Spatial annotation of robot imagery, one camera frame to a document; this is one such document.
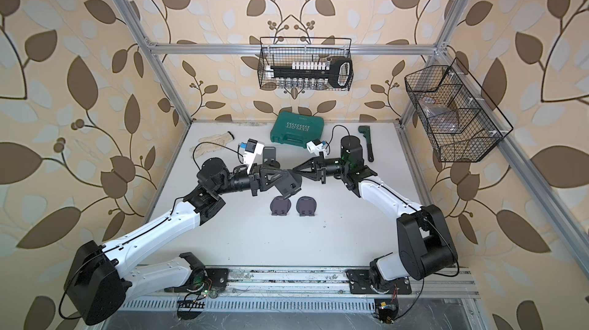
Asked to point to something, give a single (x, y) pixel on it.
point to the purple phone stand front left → (280, 206)
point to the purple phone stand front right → (306, 206)
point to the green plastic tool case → (297, 129)
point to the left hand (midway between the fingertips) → (281, 173)
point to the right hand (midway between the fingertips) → (294, 172)
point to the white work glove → (222, 139)
